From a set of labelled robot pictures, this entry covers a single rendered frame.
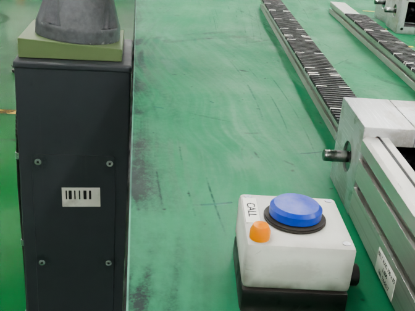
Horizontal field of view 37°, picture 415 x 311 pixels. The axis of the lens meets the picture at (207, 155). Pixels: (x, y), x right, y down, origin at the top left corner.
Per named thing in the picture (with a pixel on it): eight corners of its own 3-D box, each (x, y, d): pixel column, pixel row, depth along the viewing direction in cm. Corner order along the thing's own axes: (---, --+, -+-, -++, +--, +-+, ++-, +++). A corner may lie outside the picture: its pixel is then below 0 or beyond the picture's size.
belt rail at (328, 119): (259, 7, 167) (260, -4, 166) (274, 8, 167) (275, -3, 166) (335, 140, 79) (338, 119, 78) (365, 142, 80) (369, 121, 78)
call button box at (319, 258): (232, 253, 53) (239, 189, 50) (343, 259, 53) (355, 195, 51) (238, 313, 46) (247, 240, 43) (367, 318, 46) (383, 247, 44)
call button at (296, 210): (264, 211, 49) (267, 189, 48) (314, 214, 49) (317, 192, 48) (270, 237, 45) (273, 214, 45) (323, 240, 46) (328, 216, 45)
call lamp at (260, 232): (248, 231, 45) (249, 216, 44) (268, 232, 45) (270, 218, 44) (249, 242, 43) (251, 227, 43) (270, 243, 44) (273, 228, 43)
